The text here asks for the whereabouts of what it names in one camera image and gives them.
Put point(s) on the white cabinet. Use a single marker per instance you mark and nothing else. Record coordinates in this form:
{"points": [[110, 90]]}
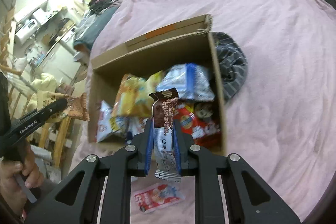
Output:
{"points": [[63, 61]]}

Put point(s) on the pink blanket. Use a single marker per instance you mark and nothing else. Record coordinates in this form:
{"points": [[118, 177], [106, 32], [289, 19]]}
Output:
{"points": [[262, 56]]}

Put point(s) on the tan brown snack packet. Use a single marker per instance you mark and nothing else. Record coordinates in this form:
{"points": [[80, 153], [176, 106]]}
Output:
{"points": [[77, 108]]}

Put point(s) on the grey striped cloth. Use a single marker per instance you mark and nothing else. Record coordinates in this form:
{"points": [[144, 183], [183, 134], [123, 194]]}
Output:
{"points": [[231, 64]]}

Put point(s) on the wooden chair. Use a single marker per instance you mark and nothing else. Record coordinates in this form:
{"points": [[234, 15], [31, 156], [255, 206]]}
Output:
{"points": [[61, 134]]}

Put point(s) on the pale yellow snack packet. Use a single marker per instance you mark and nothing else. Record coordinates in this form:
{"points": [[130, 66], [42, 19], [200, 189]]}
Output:
{"points": [[155, 81]]}

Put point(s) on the pile of clothes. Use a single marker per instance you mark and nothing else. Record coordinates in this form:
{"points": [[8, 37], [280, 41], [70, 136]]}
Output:
{"points": [[99, 27]]}

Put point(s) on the pale yellow cloth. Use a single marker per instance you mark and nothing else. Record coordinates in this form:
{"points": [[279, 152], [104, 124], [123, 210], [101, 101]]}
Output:
{"points": [[44, 85]]}

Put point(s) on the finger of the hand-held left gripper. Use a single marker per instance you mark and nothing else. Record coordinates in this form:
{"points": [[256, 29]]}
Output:
{"points": [[53, 108]]}

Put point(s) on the person's left hand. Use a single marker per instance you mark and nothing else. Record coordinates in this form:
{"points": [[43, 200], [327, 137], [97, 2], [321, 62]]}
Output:
{"points": [[10, 187]]}

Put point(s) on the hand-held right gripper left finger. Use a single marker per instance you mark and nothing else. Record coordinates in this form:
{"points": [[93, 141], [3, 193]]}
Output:
{"points": [[148, 146]]}

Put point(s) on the red snack packet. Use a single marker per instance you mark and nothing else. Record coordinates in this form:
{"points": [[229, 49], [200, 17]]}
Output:
{"points": [[199, 129]]}

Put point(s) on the brown white snack bar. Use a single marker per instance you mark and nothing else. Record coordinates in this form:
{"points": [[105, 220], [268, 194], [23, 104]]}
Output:
{"points": [[164, 134]]}

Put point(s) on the cardboard box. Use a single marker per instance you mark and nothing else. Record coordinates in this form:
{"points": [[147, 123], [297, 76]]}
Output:
{"points": [[157, 53]]}

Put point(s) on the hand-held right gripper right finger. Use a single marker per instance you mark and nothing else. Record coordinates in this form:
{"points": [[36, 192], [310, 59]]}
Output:
{"points": [[176, 150]]}

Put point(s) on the white kitchen appliance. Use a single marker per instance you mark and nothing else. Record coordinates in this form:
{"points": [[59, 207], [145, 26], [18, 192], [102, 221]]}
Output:
{"points": [[25, 29]]}

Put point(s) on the red white flat packet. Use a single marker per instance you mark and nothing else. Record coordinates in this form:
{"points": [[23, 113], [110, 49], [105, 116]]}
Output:
{"points": [[157, 196]]}

